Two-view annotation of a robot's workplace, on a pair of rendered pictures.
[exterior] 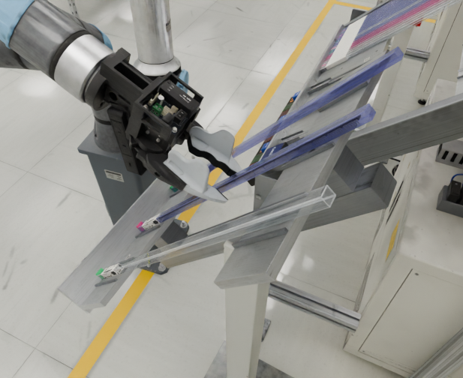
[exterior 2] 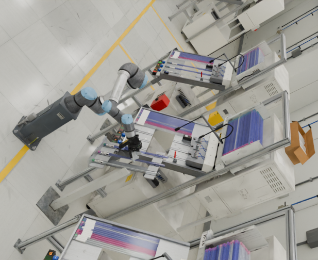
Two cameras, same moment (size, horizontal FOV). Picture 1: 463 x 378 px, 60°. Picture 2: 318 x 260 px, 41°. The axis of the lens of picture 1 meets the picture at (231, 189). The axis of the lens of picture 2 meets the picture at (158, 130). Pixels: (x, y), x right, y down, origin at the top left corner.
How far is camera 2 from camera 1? 2.72 m
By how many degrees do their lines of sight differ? 40
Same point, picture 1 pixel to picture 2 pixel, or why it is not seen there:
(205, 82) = (56, 58)
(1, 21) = (128, 122)
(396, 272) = (129, 186)
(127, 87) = (136, 141)
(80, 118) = not seen: outside the picture
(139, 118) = (135, 146)
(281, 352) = not seen: hidden behind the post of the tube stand
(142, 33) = not seen: hidden behind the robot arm
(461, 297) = (137, 197)
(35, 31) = (131, 126)
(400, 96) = not seen: hidden behind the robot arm
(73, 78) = (130, 135)
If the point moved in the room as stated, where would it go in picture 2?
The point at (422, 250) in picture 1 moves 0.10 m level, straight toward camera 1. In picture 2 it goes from (137, 183) to (132, 188)
